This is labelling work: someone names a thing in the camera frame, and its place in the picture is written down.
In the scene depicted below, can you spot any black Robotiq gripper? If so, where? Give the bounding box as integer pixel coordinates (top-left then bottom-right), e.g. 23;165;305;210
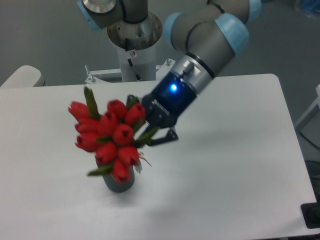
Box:
126;72;197;147

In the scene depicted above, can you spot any red tulip bouquet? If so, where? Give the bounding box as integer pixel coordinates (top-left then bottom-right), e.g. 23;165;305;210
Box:
68;86;146;177

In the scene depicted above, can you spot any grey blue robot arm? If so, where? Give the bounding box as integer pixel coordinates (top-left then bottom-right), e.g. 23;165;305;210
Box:
77;0;262;147

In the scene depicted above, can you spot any dark grey ribbed vase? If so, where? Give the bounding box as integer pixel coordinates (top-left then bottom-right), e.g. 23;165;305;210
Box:
102;159;135;193

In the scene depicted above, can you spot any white chair backrest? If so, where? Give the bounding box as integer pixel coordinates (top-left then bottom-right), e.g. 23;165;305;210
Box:
0;65;46;89

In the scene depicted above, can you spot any black box at table edge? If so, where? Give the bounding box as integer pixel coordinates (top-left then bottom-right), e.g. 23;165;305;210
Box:
300;202;320;229

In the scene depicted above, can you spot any blue object in clear container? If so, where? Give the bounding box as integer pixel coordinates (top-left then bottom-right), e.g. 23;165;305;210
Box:
294;0;320;19

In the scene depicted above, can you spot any white metal base bracket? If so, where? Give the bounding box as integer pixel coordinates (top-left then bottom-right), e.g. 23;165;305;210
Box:
84;58;176;85

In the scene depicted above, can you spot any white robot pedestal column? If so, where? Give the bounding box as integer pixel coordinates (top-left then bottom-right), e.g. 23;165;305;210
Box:
107;12;163;75

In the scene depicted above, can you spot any white furniture frame at right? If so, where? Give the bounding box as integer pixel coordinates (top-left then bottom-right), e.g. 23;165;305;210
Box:
294;85;320;133

